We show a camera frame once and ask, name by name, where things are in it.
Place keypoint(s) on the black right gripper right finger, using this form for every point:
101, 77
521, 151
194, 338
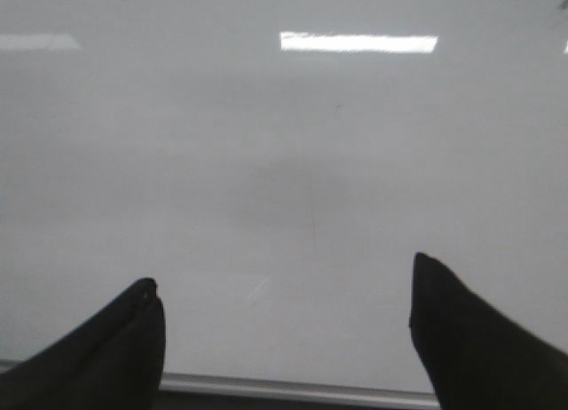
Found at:
474, 355

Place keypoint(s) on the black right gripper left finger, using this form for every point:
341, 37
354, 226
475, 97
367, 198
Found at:
113, 360

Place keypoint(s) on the white whiteboard with metal frame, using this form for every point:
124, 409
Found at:
275, 165

